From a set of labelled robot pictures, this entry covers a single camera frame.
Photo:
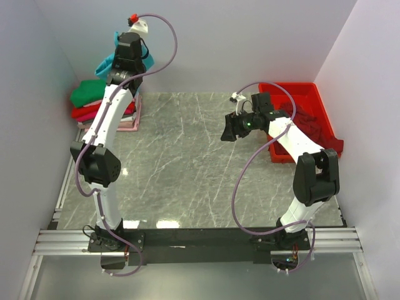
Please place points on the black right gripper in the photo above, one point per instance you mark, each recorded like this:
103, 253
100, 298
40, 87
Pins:
229, 132

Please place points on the red plastic bin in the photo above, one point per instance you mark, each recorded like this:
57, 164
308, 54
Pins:
305, 94

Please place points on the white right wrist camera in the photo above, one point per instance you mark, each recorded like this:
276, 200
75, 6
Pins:
238, 99

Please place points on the aluminium frame rail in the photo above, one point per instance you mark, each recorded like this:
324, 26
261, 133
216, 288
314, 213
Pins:
183, 178

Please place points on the red folded t shirt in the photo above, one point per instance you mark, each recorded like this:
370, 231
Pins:
78, 112

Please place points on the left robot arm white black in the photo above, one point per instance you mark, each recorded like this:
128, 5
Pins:
93, 157

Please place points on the grey white folded t shirt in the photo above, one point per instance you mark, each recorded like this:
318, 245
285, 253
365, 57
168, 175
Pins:
129, 117

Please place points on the teal t shirt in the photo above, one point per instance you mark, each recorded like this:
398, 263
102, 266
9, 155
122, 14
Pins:
104, 65

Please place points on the magenta folded t shirt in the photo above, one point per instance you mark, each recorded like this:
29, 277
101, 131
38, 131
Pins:
86, 117

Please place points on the green folded t shirt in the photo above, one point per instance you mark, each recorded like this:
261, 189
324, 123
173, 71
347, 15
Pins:
87, 92

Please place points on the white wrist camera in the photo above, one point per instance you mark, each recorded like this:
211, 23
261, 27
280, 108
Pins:
137, 25
238, 99

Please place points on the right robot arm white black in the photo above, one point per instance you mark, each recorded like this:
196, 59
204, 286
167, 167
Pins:
316, 178

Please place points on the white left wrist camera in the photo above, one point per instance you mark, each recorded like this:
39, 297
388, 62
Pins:
137, 25

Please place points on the dark red t shirt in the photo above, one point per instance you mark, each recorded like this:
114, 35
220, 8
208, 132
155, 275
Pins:
313, 127

